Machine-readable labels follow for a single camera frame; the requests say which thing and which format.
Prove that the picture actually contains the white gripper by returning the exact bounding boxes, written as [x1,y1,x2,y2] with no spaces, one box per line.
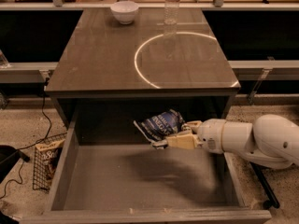
[152,119,226,154]

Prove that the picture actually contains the blue chip bag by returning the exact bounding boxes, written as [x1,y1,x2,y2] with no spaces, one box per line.
[134,109,185,142]

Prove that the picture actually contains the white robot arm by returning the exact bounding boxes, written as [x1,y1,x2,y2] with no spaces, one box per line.
[152,114,299,169]

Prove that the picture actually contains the open grey top drawer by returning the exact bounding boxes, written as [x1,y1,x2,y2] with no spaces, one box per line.
[21,103,271,224]

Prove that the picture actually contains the brown snack bag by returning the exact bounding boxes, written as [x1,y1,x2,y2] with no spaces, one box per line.
[36,140,64,183]

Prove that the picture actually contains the black wheeled stand base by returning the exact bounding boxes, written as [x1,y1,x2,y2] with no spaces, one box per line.
[250,162,280,209]

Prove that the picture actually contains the white ceramic bowl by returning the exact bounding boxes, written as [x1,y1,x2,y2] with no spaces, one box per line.
[110,1,139,24]

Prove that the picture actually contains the clear plastic water bottle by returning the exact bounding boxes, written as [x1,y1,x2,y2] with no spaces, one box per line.
[164,0,180,25]

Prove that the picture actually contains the black object at left edge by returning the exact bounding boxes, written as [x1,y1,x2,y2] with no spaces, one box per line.
[0,145,30,183]

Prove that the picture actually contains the metal shelf bracket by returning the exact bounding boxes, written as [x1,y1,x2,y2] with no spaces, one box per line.
[247,68,271,105]

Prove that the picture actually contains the black wire basket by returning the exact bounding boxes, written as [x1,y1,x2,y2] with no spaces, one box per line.
[33,133,66,192]

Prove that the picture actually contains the black power cable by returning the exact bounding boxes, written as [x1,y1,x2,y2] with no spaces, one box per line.
[0,77,52,200]

